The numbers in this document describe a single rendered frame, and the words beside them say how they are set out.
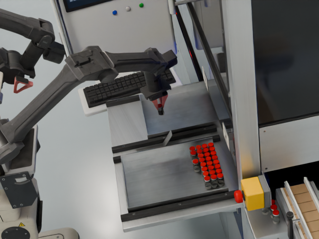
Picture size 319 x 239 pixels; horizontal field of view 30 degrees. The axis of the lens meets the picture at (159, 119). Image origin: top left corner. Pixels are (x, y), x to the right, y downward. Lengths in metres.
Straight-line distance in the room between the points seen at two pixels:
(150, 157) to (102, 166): 1.33
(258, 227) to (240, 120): 0.38
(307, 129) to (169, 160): 0.57
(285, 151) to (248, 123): 0.18
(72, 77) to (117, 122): 0.73
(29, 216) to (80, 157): 1.41
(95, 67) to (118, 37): 1.00
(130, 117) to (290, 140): 0.78
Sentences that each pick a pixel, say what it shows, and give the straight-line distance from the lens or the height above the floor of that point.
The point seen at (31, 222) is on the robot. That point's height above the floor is 0.78.
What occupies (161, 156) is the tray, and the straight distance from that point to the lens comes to 2.17.
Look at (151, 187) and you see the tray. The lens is 2.07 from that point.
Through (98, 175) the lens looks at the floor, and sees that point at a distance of 3.45.
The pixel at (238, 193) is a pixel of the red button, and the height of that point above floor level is 1.01.
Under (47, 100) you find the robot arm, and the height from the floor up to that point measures 1.38.
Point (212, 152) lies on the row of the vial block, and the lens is 2.09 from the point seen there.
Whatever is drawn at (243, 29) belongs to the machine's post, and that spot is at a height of 1.55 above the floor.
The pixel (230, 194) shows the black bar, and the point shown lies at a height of 0.90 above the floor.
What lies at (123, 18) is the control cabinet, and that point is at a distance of 2.63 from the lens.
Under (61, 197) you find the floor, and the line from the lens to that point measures 3.39.
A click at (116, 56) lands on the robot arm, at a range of 1.80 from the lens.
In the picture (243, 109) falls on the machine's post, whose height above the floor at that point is 1.29.
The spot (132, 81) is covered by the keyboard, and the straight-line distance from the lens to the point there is 2.65.
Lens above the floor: 2.37
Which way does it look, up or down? 40 degrees down
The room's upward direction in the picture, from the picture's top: 11 degrees counter-clockwise
